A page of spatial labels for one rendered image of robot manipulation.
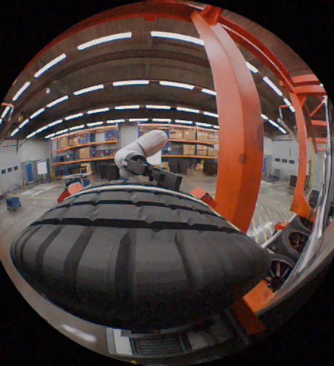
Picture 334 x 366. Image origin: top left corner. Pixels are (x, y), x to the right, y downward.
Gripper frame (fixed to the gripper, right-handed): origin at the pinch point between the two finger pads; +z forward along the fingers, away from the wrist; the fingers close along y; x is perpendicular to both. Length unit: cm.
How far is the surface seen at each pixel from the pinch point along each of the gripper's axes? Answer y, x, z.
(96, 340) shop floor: 40, -133, 24
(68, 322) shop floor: 63, -142, 3
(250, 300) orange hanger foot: -32, -38, 41
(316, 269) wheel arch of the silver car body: -9.1, -4.3, 39.0
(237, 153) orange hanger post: -27.6, 16.1, 2.9
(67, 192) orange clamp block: 20.6, -11.2, -14.2
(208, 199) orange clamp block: -15.8, -3.1, 2.7
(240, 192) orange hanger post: -30.7, 2.1, 8.3
